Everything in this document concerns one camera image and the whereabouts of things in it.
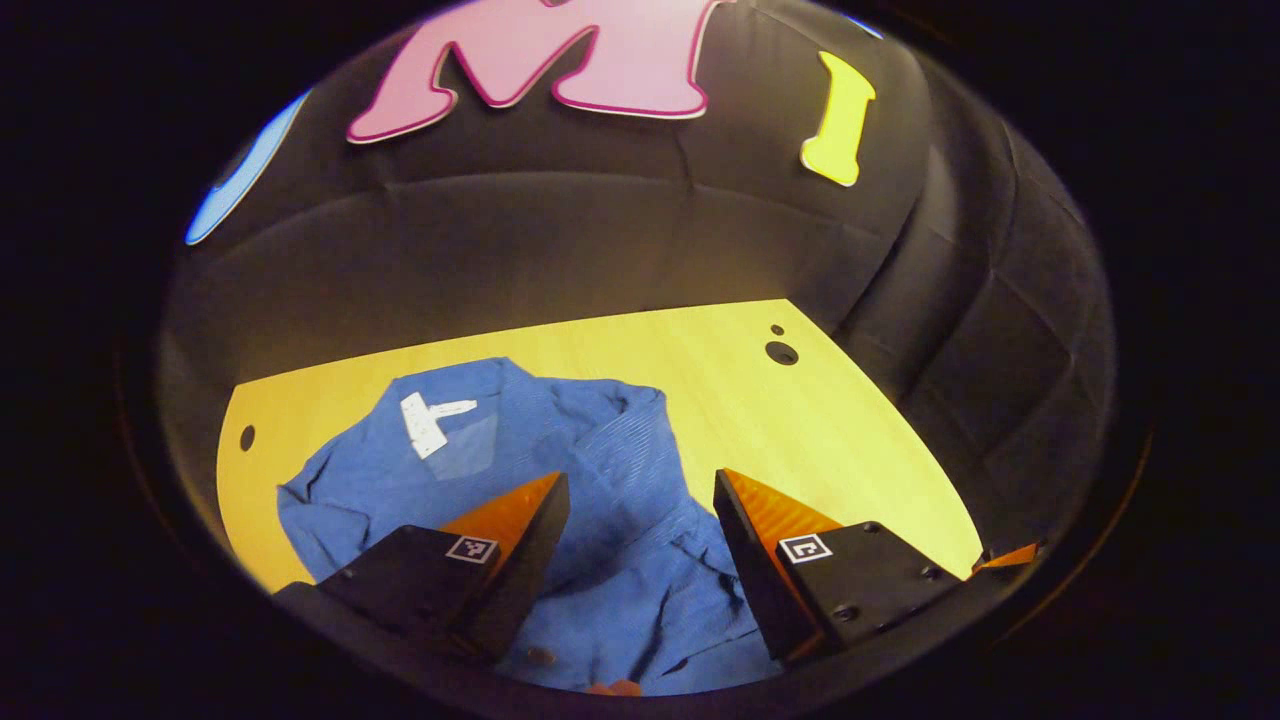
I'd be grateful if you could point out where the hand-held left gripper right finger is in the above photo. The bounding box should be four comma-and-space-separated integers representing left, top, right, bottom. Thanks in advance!
713, 467, 976, 666

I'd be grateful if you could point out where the black backdrop cloth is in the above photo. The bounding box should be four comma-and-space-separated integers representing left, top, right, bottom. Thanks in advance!
155, 0, 1116, 561

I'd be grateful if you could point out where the blue garment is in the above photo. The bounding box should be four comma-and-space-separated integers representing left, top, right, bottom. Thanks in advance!
276, 356, 786, 696

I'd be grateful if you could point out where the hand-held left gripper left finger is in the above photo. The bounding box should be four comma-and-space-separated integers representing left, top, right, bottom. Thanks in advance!
272, 471, 571, 663

